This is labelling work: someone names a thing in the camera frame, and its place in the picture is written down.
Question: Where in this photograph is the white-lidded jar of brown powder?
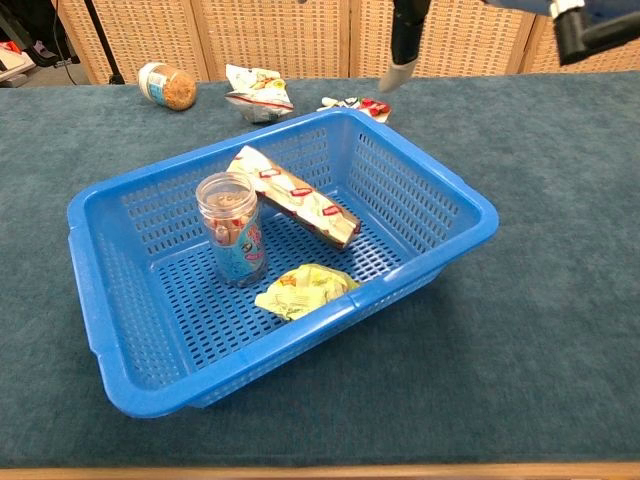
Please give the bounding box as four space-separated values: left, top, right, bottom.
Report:
137 61 198 111

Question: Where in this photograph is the white snack bag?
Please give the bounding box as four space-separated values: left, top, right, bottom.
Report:
223 63 296 125

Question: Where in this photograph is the blue plastic basket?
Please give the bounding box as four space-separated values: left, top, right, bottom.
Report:
66 107 501 420

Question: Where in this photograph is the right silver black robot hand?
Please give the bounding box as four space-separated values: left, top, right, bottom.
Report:
378 0 431 94

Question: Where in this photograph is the yellow snack packet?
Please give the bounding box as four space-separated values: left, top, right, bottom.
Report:
253 263 361 321

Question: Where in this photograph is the black tripod stand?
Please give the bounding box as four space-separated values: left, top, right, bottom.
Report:
82 0 126 85

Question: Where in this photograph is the wicker folding screen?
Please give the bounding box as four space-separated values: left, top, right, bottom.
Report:
52 0 640 84

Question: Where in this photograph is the red spouted drink pouch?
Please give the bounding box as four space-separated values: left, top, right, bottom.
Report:
317 94 392 125

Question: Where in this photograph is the dark blue table mat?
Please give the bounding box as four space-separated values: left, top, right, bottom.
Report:
0 69 640 471

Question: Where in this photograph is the transparent jar with blue label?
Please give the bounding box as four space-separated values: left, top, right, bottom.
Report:
194 171 266 289

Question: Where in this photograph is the beige snack bag red print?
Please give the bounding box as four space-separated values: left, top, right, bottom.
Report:
225 144 363 250

